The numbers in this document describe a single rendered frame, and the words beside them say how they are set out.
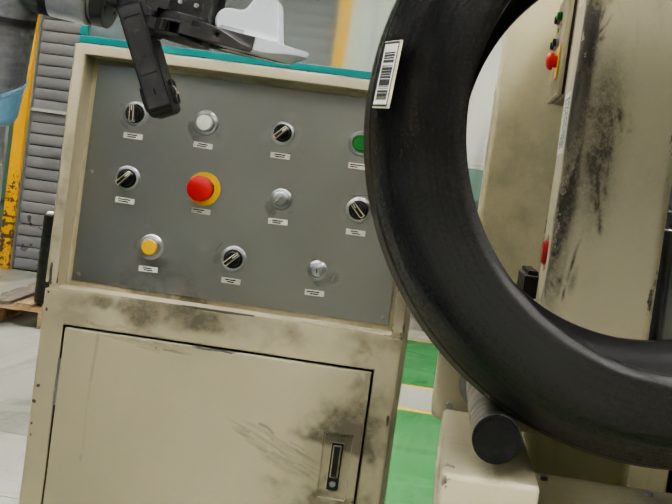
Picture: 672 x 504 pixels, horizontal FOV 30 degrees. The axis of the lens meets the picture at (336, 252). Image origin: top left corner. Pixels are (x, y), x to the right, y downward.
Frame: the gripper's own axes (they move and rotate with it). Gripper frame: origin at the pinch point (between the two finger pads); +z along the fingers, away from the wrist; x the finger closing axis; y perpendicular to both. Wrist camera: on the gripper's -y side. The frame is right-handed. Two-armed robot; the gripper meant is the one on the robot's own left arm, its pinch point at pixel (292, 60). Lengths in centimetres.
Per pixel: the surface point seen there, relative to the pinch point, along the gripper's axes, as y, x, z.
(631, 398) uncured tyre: -21.8, -12.5, 37.3
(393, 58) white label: 1.3, -11.8, 10.2
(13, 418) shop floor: -136, 370, -128
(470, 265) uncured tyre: -14.3, -12.6, 21.2
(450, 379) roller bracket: -29.4, 26.1, 23.6
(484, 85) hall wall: 96, 934, 24
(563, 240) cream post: -10.3, 28.4, 32.3
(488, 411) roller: -27.2, -5.5, 26.4
